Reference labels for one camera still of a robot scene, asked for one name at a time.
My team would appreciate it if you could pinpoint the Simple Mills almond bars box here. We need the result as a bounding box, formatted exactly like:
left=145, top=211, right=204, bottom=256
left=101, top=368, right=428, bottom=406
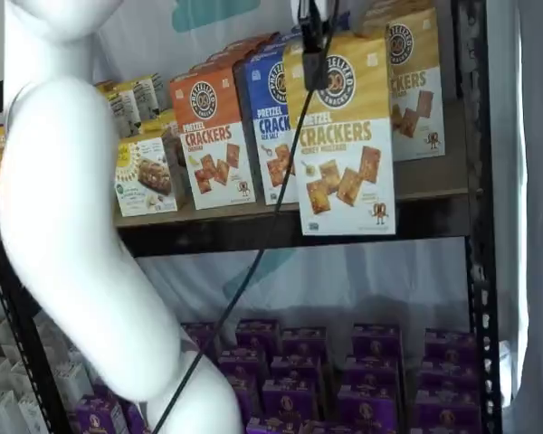
left=138, top=118, right=188, bottom=203
left=113, top=134, right=179, bottom=218

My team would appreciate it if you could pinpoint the orange cheddar pretzel crackers box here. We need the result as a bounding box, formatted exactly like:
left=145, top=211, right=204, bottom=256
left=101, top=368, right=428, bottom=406
left=168, top=66, right=258, bottom=211
left=187, top=55, right=246, bottom=77
left=224, top=30, right=282, bottom=52
left=205, top=43, right=264, bottom=65

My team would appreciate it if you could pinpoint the white curtain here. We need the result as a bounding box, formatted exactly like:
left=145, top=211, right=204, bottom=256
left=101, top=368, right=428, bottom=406
left=483, top=0, right=543, bottom=434

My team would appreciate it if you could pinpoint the yellow honey mustard crackers box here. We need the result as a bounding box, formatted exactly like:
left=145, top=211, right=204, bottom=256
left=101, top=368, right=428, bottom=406
left=281, top=34, right=397, bottom=238
left=354, top=0, right=436, bottom=38
left=385, top=5, right=447, bottom=164

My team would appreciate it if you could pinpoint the blue sea salt crackers box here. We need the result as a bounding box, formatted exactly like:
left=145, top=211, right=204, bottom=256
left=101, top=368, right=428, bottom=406
left=233, top=44, right=302, bottom=207
left=252, top=36, right=300, bottom=56

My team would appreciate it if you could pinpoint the purple Annie's box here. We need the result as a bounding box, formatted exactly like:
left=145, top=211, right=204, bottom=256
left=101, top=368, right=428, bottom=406
left=234, top=317, right=283, bottom=359
left=343, top=355, right=401, bottom=394
left=336, top=384, right=399, bottom=434
left=351, top=321, right=403, bottom=363
left=419, top=356, right=480, bottom=395
left=270, top=355, right=324, bottom=392
left=225, top=373, right=261, bottom=420
left=75, top=394, right=129, bottom=434
left=300, top=419, right=346, bottom=434
left=217, top=346, right=268, bottom=386
left=125, top=401, right=151, bottom=434
left=244, top=416, right=301, bottom=434
left=424, top=328, right=478, bottom=363
left=181, top=321, right=220, bottom=359
left=281, top=325, right=329, bottom=363
left=412, top=387, right=482, bottom=434
left=261, top=378, right=319, bottom=422

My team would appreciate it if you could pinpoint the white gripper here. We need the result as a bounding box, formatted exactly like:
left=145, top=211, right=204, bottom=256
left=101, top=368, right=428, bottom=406
left=291, top=0, right=341, bottom=90

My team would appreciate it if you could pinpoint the Simple Mills Sweet Thins box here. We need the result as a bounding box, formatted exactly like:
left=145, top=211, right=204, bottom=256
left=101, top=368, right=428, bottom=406
left=132, top=73, right=172, bottom=124
left=95, top=80, right=142, bottom=137

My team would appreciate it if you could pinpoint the black metal shelf rack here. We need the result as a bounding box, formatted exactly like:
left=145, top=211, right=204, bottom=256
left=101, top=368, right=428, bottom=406
left=0, top=0, right=504, bottom=434

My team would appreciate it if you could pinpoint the black cable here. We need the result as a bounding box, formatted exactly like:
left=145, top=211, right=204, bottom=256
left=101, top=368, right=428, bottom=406
left=149, top=0, right=343, bottom=434

